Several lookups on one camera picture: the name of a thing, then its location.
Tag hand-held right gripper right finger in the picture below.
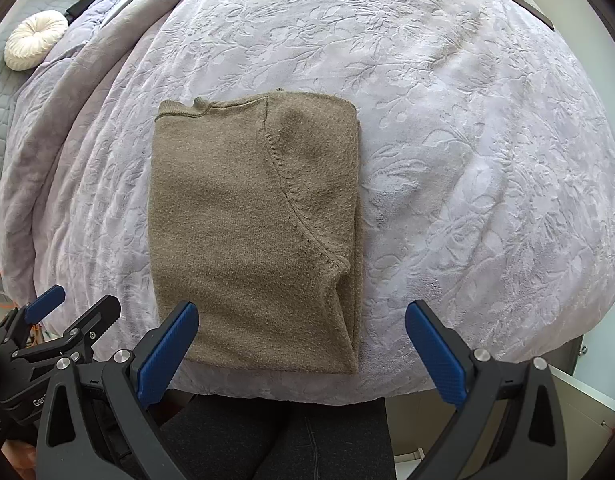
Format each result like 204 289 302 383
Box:
405 300 568 480

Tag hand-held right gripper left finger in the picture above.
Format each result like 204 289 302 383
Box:
36 301 200 480

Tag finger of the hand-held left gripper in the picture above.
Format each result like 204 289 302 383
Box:
10 295 122 378
0 284 66 356

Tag olive knit sweater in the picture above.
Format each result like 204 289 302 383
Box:
148 89 364 376

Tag person's dark grey pants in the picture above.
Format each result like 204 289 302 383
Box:
154 394 395 480

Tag white drawer cabinet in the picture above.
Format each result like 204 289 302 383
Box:
552 332 615 461

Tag grey plush comforter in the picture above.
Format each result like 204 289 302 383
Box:
0 0 213 301

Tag lavender embossed blanket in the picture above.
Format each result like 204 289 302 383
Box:
34 0 615 407

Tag round white cushion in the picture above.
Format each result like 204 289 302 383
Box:
4 11 69 69

